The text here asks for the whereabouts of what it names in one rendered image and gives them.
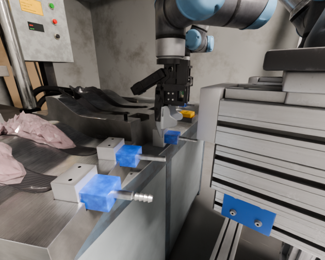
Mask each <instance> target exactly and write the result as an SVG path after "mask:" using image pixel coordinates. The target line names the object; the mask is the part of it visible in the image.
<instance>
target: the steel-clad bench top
mask: <svg viewBox="0 0 325 260"><path fill-rule="evenodd" d="M133 98H135V99H138V103H147V104H152V103H155V98H154V97H142V96H135V97H133ZM188 104H194V107H193V106H186V107H181V108H176V111H178V112H180V111H182V110H187V111H194V114H195V115H197V119H195V120H194V121H193V122H192V123H188V122H182V121H177V126H176V127H171V128H169V130H170V131H178V132H181V135H182V134H183V133H184V132H185V131H187V130H188V129H189V128H190V127H191V126H193V125H194V124H195V123H196V122H197V121H198V114H199V102H198V101H189V102H188ZM170 145H171V144H168V143H167V144H166V145H165V146H164V148H163V147H156V146H153V140H151V141H149V142H148V143H146V144H145V145H143V146H142V154H151V155H160V154H161V153H162V152H163V151H165V150H166V149H167V148H168V147H169V146H170ZM151 162H152V160H140V162H139V163H138V165H137V167H135V168H133V167H132V169H131V170H130V172H129V174H128V175H127V177H126V178H125V180H124V181H123V183H122V185H121V189H123V188H124V187H125V186H126V185H127V184H128V183H129V182H130V181H131V180H133V179H134V178H135V177H136V176H137V175H138V174H139V173H140V172H141V171H142V170H144V169H145V168H146V167H147V166H148V165H149V164H150V163H151Z"/></svg>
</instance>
